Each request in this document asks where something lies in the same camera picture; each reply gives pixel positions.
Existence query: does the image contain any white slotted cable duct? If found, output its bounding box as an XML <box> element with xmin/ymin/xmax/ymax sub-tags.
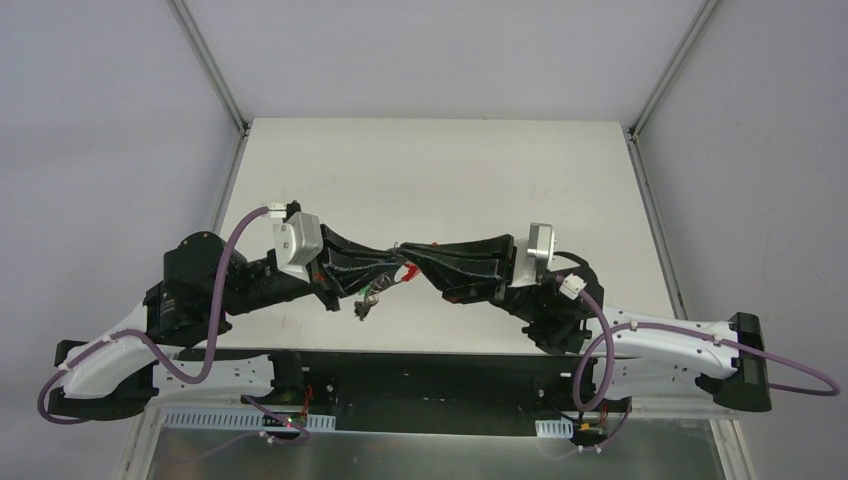
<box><xmin>534</xmin><ymin>418</ymin><xmax>574</xmax><ymax>439</ymax></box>
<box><xmin>162</xmin><ymin>407</ymin><xmax>336</xmax><ymax>433</ymax></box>

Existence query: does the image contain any aluminium frame post right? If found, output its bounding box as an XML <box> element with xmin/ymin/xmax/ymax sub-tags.
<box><xmin>628</xmin><ymin>0</ymin><xmax>723</xmax><ymax>141</ymax></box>

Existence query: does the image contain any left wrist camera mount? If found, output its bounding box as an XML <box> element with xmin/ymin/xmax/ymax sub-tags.
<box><xmin>266</xmin><ymin>202</ymin><xmax>323</xmax><ymax>266</ymax></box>

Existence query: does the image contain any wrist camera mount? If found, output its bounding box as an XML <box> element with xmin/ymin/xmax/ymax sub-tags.
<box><xmin>503</xmin><ymin>223</ymin><xmax>588</xmax><ymax>300</ymax></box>
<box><xmin>266</xmin><ymin>202</ymin><xmax>323</xmax><ymax>266</ymax></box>

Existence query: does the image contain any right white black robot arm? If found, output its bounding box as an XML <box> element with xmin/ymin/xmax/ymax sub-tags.
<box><xmin>395</xmin><ymin>223</ymin><xmax>772</xmax><ymax>413</ymax></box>

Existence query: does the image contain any white slotted cable duct left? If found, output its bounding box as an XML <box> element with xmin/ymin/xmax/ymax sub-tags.
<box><xmin>162</xmin><ymin>407</ymin><xmax>336</xmax><ymax>433</ymax></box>

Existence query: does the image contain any aluminium frame post left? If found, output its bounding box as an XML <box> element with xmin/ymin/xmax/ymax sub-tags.
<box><xmin>167</xmin><ymin>0</ymin><xmax>250</xmax><ymax>138</ymax></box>

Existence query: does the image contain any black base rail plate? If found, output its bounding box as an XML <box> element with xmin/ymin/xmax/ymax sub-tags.
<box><xmin>173</xmin><ymin>345</ymin><xmax>670</xmax><ymax>437</ymax></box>

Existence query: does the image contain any keyring bunch with tags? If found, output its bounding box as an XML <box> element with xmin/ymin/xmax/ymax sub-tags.
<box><xmin>353</xmin><ymin>244</ymin><xmax>421</xmax><ymax>321</ymax></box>

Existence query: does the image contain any aluminium frame post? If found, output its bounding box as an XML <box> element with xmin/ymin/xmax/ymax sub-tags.
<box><xmin>167</xmin><ymin>0</ymin><xmax>250</xmax><ymax>138</ymax></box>
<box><xmin>628</xmin><ymin>0</ymin><xmax>723</xmax><ymax>141</ymax></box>

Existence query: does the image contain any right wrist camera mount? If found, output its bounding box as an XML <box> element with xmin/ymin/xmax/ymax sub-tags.
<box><xmin>503</xmin><ymin>223</ymin><xmax>588</xmax><ymax>300</ymax></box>

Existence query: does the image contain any white slotted cable duct right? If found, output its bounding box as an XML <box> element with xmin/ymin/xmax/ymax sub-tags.
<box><xmin>534</xmin><ymin>418</ymin><xmax>574</xmax><ymax>439</ymax></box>

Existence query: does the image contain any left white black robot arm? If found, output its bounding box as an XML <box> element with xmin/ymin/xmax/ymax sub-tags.
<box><xmin>36</xmin><ymin>218</ymin><xmax>408</xmax><ymax>425</ymax></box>

